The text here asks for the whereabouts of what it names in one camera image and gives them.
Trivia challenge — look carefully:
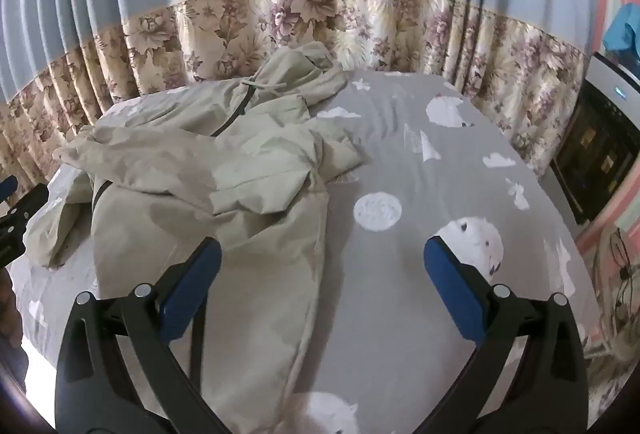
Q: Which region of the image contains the beige hooded jacket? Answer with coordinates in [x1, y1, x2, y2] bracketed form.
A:
[22, 41, 373, 434]

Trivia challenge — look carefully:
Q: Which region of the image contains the blue cloth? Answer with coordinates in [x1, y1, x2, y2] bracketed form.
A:
[602, 3, 640, 65]

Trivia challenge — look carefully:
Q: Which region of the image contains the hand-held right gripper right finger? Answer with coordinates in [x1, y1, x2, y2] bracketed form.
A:
[422, 235, 591, 434]

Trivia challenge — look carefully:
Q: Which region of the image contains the beige electric fan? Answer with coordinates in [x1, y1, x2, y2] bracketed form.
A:
[575, 223, 640, 365]

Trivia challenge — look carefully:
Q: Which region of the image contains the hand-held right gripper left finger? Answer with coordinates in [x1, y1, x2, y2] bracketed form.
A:
[54, 237, 236, 434]

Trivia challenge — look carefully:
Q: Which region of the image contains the white and black appliance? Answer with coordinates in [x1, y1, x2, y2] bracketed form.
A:
[549, 52, 640, 227]

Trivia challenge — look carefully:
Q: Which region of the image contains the bed with grey printed sheet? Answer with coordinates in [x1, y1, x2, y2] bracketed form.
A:
[7, 67, 603, 434]

